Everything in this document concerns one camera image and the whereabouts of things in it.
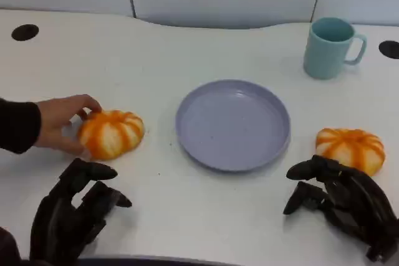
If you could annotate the robot left black hand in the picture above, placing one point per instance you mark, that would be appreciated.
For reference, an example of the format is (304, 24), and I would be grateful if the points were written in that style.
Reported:
(56, 219)

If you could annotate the robot right black hand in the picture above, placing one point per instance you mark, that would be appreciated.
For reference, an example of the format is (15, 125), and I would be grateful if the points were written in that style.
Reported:
(358, 205)

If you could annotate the person's hand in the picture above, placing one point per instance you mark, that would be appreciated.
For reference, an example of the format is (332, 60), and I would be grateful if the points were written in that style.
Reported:
(56, 122)

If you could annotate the orange white toy bread roll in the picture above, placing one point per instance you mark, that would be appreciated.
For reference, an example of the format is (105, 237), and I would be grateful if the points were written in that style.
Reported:
(352, 146)
(110, 133)

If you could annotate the lilac plate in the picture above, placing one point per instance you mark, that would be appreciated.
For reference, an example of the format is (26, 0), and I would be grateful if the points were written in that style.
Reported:
(232, 126)

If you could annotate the pale green mug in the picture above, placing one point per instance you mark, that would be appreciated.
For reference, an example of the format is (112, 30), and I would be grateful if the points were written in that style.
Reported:
(324, 57)

